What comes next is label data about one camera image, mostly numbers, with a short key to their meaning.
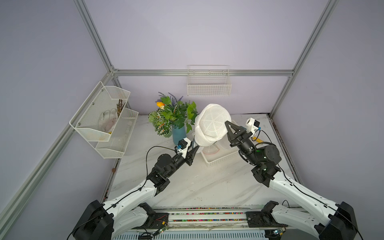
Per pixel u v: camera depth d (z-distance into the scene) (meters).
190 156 0.65
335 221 0.39
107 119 0.78
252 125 0.59
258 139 1.03
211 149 0.98
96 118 0.77
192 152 0.66
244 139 0.53
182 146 0.59
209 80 0.97
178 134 0.93
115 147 0.75
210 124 0.61
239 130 0.57
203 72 0.91
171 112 0.76
